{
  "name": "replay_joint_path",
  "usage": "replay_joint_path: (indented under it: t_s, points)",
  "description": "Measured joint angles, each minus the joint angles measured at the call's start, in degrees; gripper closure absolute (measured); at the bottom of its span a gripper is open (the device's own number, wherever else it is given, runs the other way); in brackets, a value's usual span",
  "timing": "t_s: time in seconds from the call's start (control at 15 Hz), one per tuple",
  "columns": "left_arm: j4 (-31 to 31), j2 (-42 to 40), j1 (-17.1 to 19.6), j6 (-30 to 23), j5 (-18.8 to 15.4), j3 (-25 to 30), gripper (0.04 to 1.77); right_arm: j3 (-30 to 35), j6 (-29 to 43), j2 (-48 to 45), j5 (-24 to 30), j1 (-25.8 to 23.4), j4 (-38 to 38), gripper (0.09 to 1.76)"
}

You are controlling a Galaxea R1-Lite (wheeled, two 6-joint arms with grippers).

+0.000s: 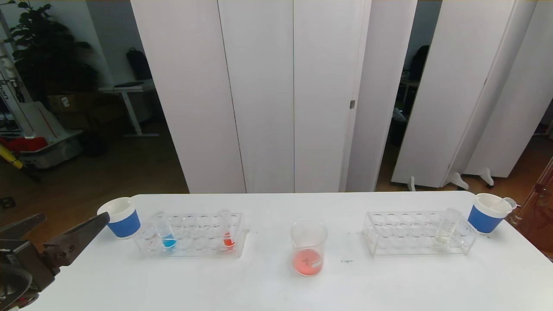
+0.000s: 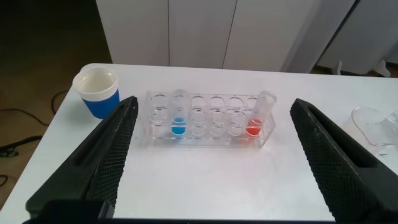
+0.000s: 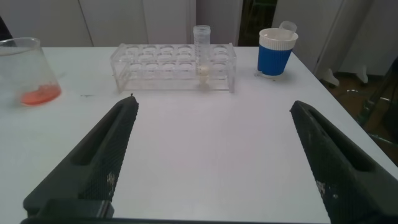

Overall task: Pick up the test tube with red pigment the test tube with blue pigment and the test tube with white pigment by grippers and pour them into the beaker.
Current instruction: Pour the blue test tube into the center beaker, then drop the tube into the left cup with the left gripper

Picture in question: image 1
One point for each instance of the red liquid test tube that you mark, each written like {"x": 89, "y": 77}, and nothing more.
{"x": 228, "y": 242}

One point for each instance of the clear plastic test tube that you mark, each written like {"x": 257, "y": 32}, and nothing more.
{"x": 509, "y": 202}

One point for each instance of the clear glass beaker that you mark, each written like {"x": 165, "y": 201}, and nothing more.
{"x": 307, "y": 261}

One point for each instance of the yellow liquid test tube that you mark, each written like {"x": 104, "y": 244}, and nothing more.
{"x": 441, "y": 239}

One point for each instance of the clear acrylic test tube rack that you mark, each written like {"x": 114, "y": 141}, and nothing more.
{"x": 414, "y": 244}
{"x": 194, "y": 246}

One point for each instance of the dark green potted plant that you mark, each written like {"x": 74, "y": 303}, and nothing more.
{"x": 47, "y": 56}

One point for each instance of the clear tube frame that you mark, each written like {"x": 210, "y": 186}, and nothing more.
{"x": 538, "y": 188}

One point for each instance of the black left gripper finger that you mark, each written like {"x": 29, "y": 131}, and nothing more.
{"x": 71, "y": 246}
{"x": 21, "y": 226}

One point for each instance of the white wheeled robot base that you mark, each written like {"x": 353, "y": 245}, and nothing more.
{"x": 52, "y": 151}

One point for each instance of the white standing desk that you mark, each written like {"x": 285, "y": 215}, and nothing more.
{"x": 123, "y": 88}

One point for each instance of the blue white paper cup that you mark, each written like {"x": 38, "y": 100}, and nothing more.
{"x": 125, "y": 224}
{"x": 484, "y": 221}

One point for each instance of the white folding partition screen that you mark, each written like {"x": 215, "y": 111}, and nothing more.
{"x": 453, "y": 65}
{"x": 259, "y": 86}

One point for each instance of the black office chair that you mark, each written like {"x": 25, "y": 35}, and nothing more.
{"x": 418, "y": 62}

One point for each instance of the brown cardboard box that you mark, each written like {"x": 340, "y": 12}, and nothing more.
{"x": 65, "y": 103}

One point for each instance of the black backpack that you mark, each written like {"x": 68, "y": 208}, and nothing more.
{"x": 138, "y": 65}

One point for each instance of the black floor power strip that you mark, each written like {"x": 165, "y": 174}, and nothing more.
{"x": 7, "y": 203}

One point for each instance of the blue liquid test tube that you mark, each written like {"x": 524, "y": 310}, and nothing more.
{"x": 168, "y": 242}

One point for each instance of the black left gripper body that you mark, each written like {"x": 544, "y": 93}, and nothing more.
{"x": 27, "y": 263}

